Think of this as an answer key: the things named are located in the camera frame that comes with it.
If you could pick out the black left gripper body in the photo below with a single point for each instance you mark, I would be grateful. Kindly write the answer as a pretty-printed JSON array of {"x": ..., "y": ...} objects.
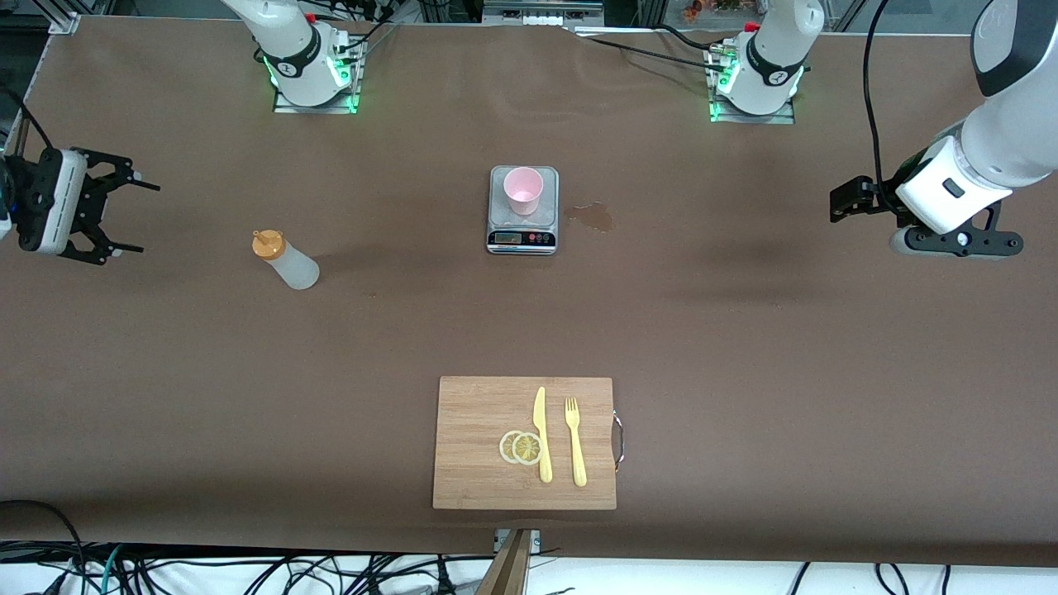
[{"x": 883, "y": 197}]

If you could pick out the translucent sauce bottle orange cap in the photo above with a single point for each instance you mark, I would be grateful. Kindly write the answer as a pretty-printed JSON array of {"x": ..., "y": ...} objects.
[{"x": 293, "y": 268}]

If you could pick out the pink plastic cup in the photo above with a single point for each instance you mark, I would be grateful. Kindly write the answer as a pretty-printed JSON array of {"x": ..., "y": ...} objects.
[{"x": 523, "y": 198}]

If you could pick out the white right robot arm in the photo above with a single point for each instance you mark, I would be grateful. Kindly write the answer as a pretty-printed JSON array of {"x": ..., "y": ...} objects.
[{"x": 293, "y": 58}]

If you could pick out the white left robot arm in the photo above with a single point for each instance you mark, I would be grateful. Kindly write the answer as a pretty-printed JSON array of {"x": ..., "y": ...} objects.
[{"x": 773, "y": 66}]

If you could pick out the brown table cover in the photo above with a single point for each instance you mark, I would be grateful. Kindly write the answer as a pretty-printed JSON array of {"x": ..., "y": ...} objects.
[{"x": 248, "y": 372}]

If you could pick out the orange artificial flowers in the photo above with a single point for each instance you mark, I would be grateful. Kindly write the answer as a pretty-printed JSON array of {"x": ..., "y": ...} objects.
[{"x": 711, "y": 8}]

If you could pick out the silver digital kitchen scale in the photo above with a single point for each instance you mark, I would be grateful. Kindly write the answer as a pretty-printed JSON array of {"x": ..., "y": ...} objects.
[{"x": 522, "y": 240}]

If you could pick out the white power strip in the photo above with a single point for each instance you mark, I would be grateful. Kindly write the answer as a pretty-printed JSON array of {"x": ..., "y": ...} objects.
[{"x": 541, "y": 12}]

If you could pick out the yellow plastic fork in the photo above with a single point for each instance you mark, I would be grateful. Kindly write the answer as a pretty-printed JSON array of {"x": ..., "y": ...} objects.
[{"x": 579, "y": 459}]

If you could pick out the yellow plastic knife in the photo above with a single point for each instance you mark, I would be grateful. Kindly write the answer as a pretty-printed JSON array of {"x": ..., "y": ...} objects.
[{"x": 545, "y": 463}]

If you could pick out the yellow lemon slice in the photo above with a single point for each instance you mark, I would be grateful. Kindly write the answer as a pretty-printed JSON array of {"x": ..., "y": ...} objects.
[
  {"x": 504, "y": 447},
  {"x": 527, "y": 449}
]

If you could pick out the bamboo cutting board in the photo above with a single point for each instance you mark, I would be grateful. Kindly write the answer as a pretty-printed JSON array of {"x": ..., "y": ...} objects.
[{"x": 471, "y": 463}]

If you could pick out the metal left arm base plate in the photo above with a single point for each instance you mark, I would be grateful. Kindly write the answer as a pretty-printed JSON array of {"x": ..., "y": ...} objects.
[{"x": 781, "y": 116}]

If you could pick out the aluminium frame profile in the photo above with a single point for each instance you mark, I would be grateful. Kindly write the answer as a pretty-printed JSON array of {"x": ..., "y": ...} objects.
[{"x": 64, "y": 16}]

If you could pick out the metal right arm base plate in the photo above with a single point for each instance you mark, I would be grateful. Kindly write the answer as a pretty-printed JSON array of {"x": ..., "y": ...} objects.
[{"x": 289, "y": 106}]

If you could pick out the small metal bracket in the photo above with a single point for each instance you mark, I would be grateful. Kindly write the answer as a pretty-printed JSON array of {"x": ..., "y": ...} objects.
[{"x": 536, "y": 541}]

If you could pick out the wooden post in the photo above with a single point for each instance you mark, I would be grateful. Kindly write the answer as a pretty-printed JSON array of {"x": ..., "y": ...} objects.
[{"x": 506, "y": 574}]

